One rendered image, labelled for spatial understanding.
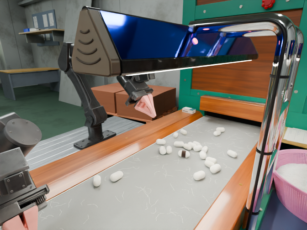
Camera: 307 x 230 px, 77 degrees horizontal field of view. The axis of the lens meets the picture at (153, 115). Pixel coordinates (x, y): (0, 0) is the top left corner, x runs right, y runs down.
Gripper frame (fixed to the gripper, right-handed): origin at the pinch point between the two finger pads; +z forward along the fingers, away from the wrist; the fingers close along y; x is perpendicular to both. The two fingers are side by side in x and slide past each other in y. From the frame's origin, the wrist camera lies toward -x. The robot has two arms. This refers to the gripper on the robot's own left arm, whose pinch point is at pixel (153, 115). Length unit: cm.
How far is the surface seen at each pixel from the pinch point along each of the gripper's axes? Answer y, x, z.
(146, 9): 228, 66, -216
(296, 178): 12.0, -17.5, 40.4
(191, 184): -10.5, -5.1, 24.1
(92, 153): -20.3, 12.0, -0.1
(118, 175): -21.8, 3.6, 11.1
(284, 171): 12.7, -15.9, 37.8
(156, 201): -21.0, -3.1, 21.7
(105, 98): 125, 166, -122
